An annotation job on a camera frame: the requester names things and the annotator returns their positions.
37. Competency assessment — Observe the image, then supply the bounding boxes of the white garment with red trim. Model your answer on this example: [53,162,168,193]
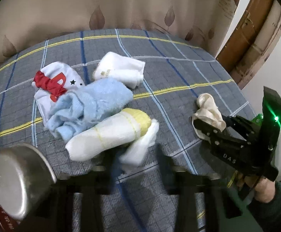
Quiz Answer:
[32,61,85,125]

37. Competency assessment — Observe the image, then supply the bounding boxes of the beige leaf print curtain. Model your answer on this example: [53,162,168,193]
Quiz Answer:
[0,0,240,63]

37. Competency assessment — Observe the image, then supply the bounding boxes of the person's right hand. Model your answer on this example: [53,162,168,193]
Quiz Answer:
[239,175,276,203]

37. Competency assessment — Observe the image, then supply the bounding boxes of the white and yellow fluffy sock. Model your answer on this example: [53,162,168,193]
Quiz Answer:
[65,108,152,162]

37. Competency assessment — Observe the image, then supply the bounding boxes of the round silver metal tin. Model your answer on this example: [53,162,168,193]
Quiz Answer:
[0,143,57,221]

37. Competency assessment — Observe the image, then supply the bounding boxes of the grey plaid bed sheet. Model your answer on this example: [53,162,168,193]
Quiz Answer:
[0,29,255,231]

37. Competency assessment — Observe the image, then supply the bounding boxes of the dark green sleeve forearm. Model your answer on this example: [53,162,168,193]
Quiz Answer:
[248,182,281,231]

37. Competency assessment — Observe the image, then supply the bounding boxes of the white towel with gold logo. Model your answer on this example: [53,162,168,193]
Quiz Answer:
[92,52,146,89]

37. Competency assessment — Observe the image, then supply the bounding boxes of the brown wooden door frame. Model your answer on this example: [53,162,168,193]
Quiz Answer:
[216,0,281,89]

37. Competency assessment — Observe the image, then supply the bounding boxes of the cream silk cloth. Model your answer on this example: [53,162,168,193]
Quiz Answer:
[192,93,226,141]

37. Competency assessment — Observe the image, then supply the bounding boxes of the light blue fluffy towel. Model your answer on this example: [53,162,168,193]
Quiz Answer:
[46,78,133,143]

